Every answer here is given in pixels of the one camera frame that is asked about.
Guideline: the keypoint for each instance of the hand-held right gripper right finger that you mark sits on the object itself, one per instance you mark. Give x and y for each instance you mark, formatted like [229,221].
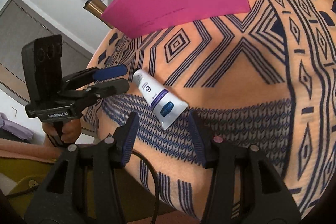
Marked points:
[195,140]

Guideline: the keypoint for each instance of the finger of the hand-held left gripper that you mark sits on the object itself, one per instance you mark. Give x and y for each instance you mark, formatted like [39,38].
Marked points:
[110,88]
[111,72]

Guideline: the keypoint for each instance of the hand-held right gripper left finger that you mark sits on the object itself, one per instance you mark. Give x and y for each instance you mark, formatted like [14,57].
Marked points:
[130,137]

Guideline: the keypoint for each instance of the small white tube black cap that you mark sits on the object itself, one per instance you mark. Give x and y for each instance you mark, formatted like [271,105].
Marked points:
[157,95]

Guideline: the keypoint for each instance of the person's left forearm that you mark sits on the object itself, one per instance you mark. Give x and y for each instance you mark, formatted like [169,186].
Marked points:
[23,150]

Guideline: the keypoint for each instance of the person's left hand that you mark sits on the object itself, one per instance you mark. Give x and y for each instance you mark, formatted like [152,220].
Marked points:
[70,132]

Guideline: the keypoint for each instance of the grey cabinet door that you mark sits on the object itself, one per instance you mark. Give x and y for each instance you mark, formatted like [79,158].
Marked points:
[34,29]

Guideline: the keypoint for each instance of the lavender cloth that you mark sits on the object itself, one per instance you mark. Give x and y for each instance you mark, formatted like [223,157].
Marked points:
[13,127]

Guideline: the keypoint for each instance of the gold thermos bottle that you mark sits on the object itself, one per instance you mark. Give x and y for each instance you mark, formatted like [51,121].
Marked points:
[95,7]

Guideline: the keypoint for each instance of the orange patterned blanket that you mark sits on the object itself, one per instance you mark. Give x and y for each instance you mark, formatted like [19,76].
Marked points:
[249,82]

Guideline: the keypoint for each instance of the person's olive clothing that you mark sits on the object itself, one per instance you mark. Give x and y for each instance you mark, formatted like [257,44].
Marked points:
[15,174]

